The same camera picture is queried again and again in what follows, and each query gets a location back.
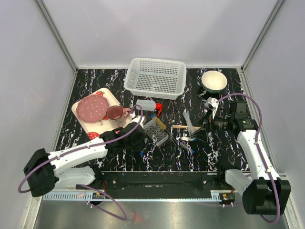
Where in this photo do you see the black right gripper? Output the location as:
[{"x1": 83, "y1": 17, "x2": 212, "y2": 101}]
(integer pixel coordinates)
[{"x1": 191, "y1": 108, "x2": 234, "y2": 142}]

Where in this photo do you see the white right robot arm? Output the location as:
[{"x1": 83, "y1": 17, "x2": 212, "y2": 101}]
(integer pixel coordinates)
[{"x1": 194, "y1": 98, "x2": 291, "y2": 215}]

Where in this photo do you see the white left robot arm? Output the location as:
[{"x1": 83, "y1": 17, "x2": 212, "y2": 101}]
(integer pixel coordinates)
[{"x1": 18, "y1": 122, "x2": 144, "y2": 197}]

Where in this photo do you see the wooden stick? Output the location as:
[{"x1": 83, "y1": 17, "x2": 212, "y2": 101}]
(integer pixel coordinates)
[{"x1": 172, "y1": 125, "x2": 200, "y2": 131}]

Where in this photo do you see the clear plastic pipettes bundle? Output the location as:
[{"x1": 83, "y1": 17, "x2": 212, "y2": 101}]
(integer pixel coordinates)
[{"x1": 183, "y1": 109, "x2": 195, "y2": 137}]

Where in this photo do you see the clear acrylic tube rack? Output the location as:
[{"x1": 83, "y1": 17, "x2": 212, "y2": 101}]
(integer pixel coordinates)
[{"x1": 143, "y1": 119, "x2": 168, "y2": 146}]

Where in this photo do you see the brown bristle tube brush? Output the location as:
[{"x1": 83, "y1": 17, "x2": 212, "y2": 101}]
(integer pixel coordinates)
[{"x1": 153, "y1": 116, "x2": 178, "y2": 144}]

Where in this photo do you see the translucent pink mug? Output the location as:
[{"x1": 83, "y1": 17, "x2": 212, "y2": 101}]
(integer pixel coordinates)
[{"x1": 106, "y1": 105, "x2": 131, "y2": 128}]

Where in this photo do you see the white wash bottle red cap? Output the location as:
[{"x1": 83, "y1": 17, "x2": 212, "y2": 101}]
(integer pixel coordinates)
[{"x1": 136, "y1": 99, "x2": 163, "y2": 111}]

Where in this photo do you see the cream and green bowl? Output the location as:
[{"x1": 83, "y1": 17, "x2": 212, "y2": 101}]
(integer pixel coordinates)
[{"x1": 201, "y1": 71, "x2": 228, "y2": 94}]

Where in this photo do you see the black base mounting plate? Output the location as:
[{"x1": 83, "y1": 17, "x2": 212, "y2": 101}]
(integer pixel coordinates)
[{"x1": 88, "y1": 171, "x2": 232, "y2": 199}]

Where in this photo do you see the pink polka dot plate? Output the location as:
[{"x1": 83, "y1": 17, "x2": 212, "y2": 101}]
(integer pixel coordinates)
[{"x1": 76, "y1": 94, "x2": 110, "y2": 123}]

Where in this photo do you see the white perforated plastic basket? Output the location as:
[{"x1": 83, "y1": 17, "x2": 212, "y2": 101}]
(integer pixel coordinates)
[{"x1": 124, "y1": 58, "x2": 187, "y2": 100}]

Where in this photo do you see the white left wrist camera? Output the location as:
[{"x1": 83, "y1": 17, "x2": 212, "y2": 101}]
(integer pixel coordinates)
[{"x1": 130, "y1": 113, "x2": 146, "y2": 128}]

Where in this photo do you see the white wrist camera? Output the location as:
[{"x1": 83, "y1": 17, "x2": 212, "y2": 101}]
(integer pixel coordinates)
[
  {"x1": 204, "y1": 97, "x2": 219, "y2": 119},
  {"x1": 130, "y1": 113, "x2": 146, "y2": 128}
]

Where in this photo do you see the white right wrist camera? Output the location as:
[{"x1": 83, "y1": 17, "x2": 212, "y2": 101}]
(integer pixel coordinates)
[{"x1": 204, "y1": 97, "x2": 219, "y2": 119}]

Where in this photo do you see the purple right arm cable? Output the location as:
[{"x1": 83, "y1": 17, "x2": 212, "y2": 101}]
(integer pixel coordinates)
[{"x1": 215, "y1": 93, "x2": 282, "y2": 224}]

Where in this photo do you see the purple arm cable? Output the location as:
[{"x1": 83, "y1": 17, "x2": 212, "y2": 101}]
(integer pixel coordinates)
[
  {"x1": 18, "y1": 104, "x2": 144, "y2": 221},
  {"x1": 215, "y1": 93, "x2": 282, "y2": 224}
]

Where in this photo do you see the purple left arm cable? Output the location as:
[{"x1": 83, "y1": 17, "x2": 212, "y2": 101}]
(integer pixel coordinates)
[{"x1": 18, "y1": 104, "x2": 144, "y2": 221}]

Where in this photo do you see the slotted cable duct rail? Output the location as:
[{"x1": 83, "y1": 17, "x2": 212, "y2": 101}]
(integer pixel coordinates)
[{"x1": 43, "y1": 191, "x2": 105, "y2": 201}]

